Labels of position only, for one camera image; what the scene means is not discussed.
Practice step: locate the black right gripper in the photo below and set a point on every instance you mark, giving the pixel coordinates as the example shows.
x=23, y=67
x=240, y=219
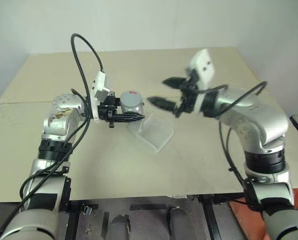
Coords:
x=188, y=97

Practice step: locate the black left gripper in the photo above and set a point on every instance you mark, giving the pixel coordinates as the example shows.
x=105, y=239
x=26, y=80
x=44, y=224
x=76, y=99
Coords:
x=106, y=110

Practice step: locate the clear glass jar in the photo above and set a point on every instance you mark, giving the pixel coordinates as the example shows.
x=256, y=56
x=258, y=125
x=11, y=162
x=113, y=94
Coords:
x=136, y=109

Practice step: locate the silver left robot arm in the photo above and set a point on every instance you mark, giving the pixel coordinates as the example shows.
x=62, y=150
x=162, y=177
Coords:
x=64, y=103

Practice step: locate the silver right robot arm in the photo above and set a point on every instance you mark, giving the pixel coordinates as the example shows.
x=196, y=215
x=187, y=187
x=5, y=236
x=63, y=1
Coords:
x=261, y=120

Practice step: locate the clear plastic box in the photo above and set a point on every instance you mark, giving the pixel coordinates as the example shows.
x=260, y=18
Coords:
x=155, y=132

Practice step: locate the wide black tape strip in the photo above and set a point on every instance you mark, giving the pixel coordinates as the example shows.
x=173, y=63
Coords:
x=146, y=206

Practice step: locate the small metal clip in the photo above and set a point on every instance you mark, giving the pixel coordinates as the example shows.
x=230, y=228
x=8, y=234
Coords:
x=87, y=209

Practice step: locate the narrow black tape strip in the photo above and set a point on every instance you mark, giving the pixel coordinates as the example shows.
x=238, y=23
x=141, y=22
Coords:
x=105, y=224

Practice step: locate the dark grey rounded shape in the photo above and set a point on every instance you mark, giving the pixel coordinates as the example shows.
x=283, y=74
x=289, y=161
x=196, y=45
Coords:
x=119, y=226

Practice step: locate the orange mat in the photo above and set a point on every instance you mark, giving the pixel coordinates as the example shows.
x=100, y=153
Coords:
x=238, y=215

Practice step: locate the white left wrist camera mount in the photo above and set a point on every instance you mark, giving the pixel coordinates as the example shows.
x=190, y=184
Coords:
x=99, y=85

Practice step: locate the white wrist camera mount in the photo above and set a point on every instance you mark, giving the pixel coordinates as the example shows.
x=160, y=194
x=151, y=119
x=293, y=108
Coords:
x=99, y=85
x=204, y=66

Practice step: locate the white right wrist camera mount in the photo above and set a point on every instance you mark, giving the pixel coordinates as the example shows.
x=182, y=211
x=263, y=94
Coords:
x=204, y=66

